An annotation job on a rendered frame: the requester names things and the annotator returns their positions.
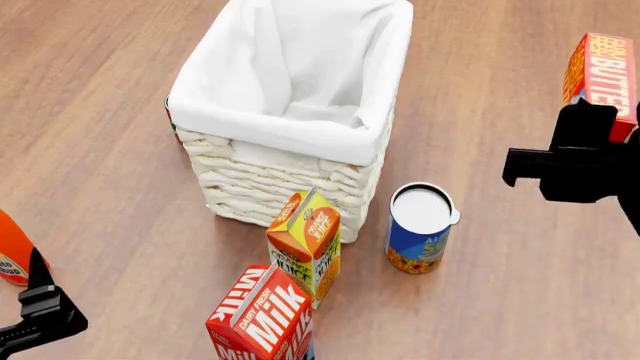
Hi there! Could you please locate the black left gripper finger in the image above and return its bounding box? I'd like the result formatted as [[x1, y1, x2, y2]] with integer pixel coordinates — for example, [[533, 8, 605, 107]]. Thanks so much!
[[28, 246, 56, 293]]

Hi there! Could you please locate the red butter box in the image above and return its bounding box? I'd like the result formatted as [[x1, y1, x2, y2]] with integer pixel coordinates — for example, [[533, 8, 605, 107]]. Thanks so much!
[[562, 32, 640, 144]]

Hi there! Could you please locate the white woven basket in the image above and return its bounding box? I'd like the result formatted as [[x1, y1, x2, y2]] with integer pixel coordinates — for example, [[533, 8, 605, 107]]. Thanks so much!
[[175, 97, 397, 244]]

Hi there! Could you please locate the white cloth basket liner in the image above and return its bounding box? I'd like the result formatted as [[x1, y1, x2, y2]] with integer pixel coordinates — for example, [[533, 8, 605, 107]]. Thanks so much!
[[167, 0, 415, 168]]

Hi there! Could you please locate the orange ketchup bottle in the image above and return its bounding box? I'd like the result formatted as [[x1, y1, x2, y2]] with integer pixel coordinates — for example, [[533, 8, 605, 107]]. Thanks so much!
[[0, 208, 51, 288]]

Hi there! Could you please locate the blue soup can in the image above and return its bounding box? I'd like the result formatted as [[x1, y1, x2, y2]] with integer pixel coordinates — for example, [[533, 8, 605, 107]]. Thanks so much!
[[384, 181, 462, 276]]

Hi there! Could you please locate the red milk carton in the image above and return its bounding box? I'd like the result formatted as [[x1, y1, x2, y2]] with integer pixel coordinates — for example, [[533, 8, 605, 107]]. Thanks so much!
[[205, 263, 316, 360]]

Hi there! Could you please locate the orange juice carton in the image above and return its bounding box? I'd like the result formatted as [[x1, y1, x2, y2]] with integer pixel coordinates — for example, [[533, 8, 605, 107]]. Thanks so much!
[[265, 186, 343, 311]]

